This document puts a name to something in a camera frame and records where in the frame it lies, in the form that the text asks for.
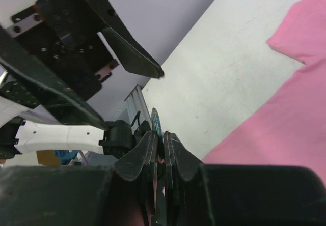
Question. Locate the round green brooch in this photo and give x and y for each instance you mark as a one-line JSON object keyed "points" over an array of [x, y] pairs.
{"points": [[156, 124]]}

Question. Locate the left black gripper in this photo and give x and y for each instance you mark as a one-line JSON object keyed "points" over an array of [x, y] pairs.
{"points": [[62, 79]]}

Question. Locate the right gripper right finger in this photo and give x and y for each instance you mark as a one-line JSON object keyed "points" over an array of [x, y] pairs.
{"points": [[181, 181]]}

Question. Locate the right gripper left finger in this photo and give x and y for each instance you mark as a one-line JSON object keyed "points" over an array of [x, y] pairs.
{"points": [[135, 183]]}

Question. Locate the pink t-shirt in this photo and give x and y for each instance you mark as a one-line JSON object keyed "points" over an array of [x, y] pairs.
{"points": [[289, 129]]}

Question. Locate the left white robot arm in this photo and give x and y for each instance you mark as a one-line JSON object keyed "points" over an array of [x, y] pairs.
{"points": [[25, 130]]}

